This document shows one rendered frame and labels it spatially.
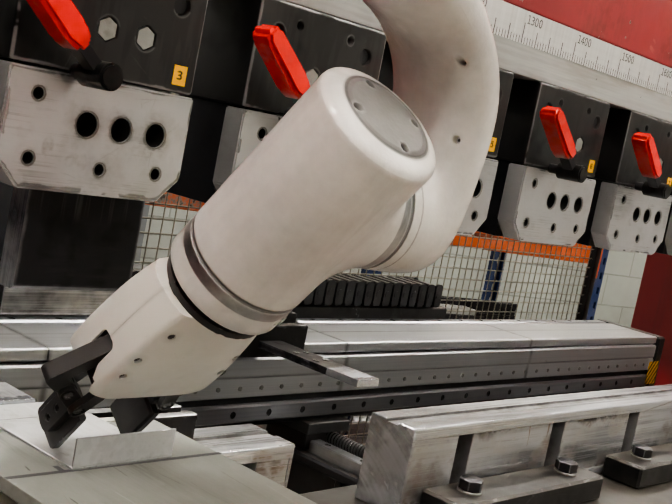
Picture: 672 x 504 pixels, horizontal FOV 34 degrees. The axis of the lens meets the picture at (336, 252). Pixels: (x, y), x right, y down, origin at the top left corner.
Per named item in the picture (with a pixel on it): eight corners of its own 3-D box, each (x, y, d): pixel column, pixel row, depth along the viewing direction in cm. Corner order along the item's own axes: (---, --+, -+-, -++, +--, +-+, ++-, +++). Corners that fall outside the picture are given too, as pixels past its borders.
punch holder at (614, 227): (603, 249, 129) (634, 110, 127) (541, 234, 134) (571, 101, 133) (659, 255, 140) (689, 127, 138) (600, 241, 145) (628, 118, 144)
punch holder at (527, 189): (510, 239, 114) (544, 82, 112) (445, 223, 119) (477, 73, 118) (582, 247, 125) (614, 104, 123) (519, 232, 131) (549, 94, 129)
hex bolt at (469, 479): (472, 497, 114) (475, 483, 114) (451, 488, 116) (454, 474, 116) (486, 494, 116) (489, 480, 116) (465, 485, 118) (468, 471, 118)
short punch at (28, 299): (7, 317, 76) (30, 183, 75) (-8, 310, 77) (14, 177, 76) (124, 318, 83) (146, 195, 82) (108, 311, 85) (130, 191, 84)
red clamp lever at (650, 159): (656, 131, 123) (672, 192, 130) (624, 126, 126) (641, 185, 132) (649, 142, 123) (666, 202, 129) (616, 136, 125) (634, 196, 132)
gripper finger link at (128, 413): (190, 354, 79) (142, 403, 83) (156, 355, 77) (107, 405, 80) (207, 392, 78) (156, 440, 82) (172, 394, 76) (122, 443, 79)
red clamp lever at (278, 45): (285, 21, 79) (337, 122, 85) (246, 17, 81) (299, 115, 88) (270, 37, 78) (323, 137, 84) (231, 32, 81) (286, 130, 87)
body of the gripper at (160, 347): (264, 234, 74) (173, 328, 80) (144, 224, 66) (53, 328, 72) (310, 326, 71) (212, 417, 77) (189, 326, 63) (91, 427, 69)
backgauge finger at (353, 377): (326, 400, 110) (336, 352, 109) (165, 332, 127) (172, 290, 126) (400, 395, 119) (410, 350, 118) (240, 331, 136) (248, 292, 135)
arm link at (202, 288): (275, 209, 73) (249, 236, 74) (172, 198, 66) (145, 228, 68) (328, 313, 69) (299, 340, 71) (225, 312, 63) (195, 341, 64)
